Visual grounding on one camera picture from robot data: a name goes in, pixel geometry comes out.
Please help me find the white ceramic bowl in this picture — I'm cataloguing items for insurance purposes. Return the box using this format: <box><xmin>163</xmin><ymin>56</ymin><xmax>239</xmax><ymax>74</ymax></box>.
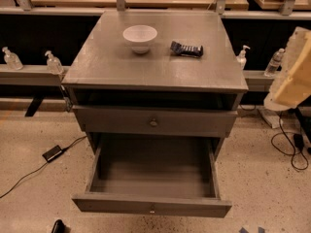
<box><xmin>122</xmin><ymin>25</ymin><xmax>157</xmax><ymax>54</ymax></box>

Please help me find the clear pump bottle right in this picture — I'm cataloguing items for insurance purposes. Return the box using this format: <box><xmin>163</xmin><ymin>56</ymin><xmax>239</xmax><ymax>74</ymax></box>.
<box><xmin>236</xmin><ymin>45</ymin><xmax>250</xmax><ymax>69</ymax></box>

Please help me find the grey wooden drawer cabinet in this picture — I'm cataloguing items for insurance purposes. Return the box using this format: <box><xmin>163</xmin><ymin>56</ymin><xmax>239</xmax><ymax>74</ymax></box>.
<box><xmin>62</xmin><ymin>10</ymin><xmax>248</xmax><ymax>151</ymax></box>

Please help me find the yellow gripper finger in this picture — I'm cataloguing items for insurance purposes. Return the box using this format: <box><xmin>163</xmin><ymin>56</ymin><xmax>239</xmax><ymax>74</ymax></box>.
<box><xmin>274</xmin><ymin>41</ymin><xmax>311</xmax><ymax>108</ymax></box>

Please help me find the black power adapter brick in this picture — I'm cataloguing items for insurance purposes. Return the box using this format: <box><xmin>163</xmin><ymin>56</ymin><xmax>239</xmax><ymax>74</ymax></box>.
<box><xmin>42</xmin><ymin>146</ymin><xmax>62</xmax><ymax>163</ymax></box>

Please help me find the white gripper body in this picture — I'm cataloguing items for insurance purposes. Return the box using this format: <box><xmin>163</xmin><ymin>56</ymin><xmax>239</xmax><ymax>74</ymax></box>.
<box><xmin>263</xmin><ymin>27</ymin><xmax>311</xmax><ymax>111</ymax></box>

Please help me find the clear plastic water bottle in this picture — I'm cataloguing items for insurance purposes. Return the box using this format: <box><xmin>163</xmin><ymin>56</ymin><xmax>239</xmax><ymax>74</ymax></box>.
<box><xmin>263</xmin><ymin>49</ymin><xmax>285</xmax><ymax>77</ymax></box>

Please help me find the clear pump bottle far left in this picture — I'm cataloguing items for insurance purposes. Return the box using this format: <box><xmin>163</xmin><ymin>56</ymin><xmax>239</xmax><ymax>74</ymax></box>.
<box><xmin>2</xmin><ymin>47</ymin><xmax>23</xmax><ymax>70</ymax></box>

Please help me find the black adapter cable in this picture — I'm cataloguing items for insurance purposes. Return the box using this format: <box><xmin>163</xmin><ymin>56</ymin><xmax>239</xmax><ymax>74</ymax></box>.
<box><xmin>0</xmin><ymin>135</ymin><xmax>87</xmax><ymax>200</ymax></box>

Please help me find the clear pump bottle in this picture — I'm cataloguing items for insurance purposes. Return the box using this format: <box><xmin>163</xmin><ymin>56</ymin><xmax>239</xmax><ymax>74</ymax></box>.
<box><xmin>236</xmin><ymin>45</ymin><xmax>250</xmax><ymax>69</ymax></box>
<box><xmin>45</xmin><ymin>50</ymin><xmax>64</xmax><ymax>75</ymax></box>
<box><xmin>2</xmin><ymin>47</ymin><xmax>23</xmax><ymax>70</ymax></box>

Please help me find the open grey middle drawer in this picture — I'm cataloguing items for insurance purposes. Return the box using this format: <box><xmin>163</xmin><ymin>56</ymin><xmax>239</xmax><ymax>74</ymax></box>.
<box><xmin>72</xmin><ymin>134</ymin><xmax>231</xmax><ymax>217</ymax></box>

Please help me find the closed grey top drawer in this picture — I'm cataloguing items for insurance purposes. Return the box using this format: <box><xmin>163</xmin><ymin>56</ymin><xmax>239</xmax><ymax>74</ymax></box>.
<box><xmin>73</xmin><ymin>106</ymin><xmax>237</xmax><ymax>138</ymax></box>

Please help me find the blue tape pieces floor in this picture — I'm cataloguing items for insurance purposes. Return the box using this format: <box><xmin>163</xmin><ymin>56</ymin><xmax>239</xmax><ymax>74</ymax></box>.
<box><xmin>238</xmin><ymin>226</ymin><xmax>266</xmax><ymax>233</ymax></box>

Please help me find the black floor cable right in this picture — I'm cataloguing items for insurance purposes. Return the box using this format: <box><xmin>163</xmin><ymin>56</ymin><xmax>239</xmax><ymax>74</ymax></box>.
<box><xmin>270</xmin><ymin>111</ymin><xmax>310</xmax><ymax>172</ymax></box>

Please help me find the black object floor bottom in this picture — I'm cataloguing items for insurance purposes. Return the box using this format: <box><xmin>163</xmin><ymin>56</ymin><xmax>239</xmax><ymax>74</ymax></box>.
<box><xmin>52</xmin><ymin>219</ymin><xmax>65</xmax><ymax>233</ymax></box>

